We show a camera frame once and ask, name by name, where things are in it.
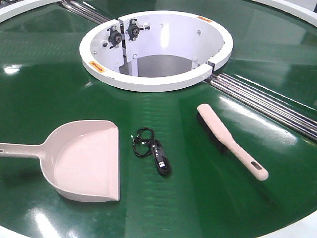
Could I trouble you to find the black USB cable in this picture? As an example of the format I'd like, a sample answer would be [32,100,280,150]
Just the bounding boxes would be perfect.
[131,127,172,178]

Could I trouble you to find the pink hand brush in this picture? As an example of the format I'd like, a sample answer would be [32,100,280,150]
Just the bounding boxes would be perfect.
[197,104,269,181]

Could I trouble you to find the pink plastic dustpan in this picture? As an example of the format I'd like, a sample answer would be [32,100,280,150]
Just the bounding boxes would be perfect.
[0,120,120,202]

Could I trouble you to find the orange warning label front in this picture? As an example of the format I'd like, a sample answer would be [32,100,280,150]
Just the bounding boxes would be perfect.
[89,61,105,73]

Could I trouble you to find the orange warning label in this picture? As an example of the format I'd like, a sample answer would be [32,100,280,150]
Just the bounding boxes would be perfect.
[197,16,212,23]
[89,61,105,73]

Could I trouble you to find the orange warning label back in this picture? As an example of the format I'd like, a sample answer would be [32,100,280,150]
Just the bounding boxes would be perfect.
[197,16,212,23]

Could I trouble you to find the steel rollers top left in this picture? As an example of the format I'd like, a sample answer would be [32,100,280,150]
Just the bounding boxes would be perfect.
[59,0,111,24]

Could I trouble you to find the white outer rim right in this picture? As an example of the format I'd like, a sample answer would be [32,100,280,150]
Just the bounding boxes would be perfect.
[254,0,317,27]

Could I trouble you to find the white rim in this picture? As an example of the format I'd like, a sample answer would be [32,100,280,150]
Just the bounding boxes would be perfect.
[254,0,317,27]
[0,0,58,22]

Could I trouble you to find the white outer rim left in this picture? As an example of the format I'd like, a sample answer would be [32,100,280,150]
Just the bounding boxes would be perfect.
[0,0,58,22]

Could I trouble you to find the white central conveyor ring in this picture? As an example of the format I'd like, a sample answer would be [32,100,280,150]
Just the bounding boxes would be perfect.
[79,10,234,93]

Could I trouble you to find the black bearing mount right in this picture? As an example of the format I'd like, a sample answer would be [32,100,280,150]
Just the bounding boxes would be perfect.
[127,19,140,41]

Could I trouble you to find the black bearing mount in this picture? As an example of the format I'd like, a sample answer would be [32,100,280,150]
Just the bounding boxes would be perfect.
[107,25,122,49]
[127,19,140,41]

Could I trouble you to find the black bearing mount left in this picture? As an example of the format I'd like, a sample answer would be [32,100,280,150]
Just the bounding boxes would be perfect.
[107,25,122,49]

